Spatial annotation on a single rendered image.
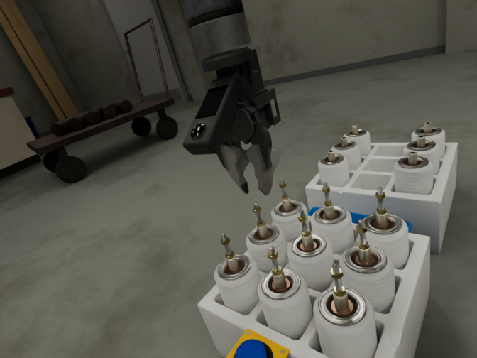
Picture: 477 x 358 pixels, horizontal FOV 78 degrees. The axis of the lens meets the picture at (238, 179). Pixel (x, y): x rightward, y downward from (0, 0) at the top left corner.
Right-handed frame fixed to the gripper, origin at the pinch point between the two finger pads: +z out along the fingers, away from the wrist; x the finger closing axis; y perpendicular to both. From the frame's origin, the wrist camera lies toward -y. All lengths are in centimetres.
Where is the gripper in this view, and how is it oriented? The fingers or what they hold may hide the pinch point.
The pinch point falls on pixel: (252, 189)
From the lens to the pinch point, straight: 47.2
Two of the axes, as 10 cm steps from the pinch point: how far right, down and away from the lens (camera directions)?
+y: 5.4, -4.8, 6.9
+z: 2.6, 8.8, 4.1
